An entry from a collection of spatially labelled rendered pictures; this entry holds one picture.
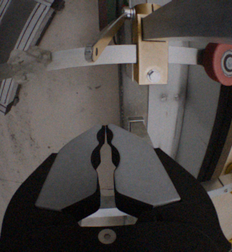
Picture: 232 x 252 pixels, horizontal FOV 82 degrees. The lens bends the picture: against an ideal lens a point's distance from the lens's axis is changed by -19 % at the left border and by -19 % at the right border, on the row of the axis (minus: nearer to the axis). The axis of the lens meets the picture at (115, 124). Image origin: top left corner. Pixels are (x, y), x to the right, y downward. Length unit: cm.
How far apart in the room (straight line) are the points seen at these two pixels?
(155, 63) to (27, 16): 88
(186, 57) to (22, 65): 27
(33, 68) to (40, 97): 101
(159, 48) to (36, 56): 20
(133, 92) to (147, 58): 20
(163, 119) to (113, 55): 38
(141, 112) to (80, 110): 81
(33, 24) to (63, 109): 66
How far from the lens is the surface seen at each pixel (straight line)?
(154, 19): 20
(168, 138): 65
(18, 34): 105
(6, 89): 111
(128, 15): 27
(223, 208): 67
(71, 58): 27
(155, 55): 26
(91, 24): 114
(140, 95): 45
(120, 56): 26
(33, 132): 143
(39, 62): 27
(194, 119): 55
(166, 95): 56
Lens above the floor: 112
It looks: 62 degrees down
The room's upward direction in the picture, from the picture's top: 172 degrees clockwise
